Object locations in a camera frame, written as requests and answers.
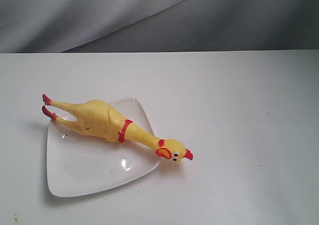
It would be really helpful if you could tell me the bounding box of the yellow rubber chicken toy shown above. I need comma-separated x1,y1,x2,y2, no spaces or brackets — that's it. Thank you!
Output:
42,94,193,162

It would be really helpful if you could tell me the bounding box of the white square plate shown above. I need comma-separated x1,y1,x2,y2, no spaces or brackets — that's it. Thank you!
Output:
46,98,161,198

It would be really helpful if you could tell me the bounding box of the grey backdrop cloth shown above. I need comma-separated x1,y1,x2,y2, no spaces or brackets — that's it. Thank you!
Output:
0,0,319,53

